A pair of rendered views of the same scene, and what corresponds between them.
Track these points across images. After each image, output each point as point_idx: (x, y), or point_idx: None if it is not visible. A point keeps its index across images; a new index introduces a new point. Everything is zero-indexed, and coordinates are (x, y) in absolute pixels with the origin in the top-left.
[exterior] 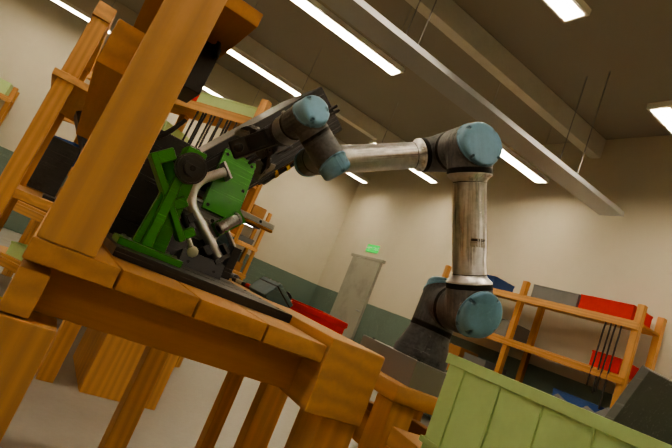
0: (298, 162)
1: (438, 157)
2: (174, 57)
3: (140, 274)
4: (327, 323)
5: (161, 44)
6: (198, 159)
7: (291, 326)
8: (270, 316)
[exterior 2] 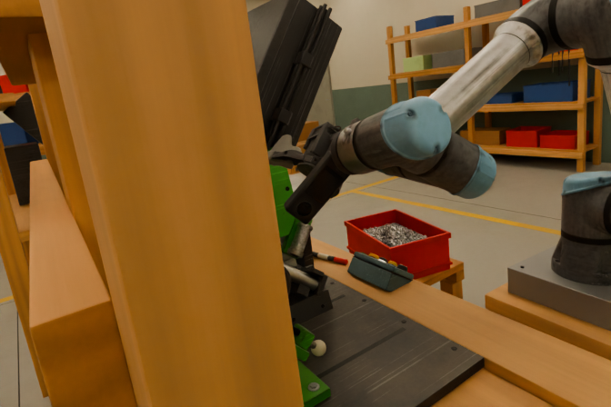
0: (386, 170)
1: (561, 41)
2: (252, 384)
3: None
4: (431, 244)
5: (205, 394)
6: None
7: (507, 389)
8: (466, 381)
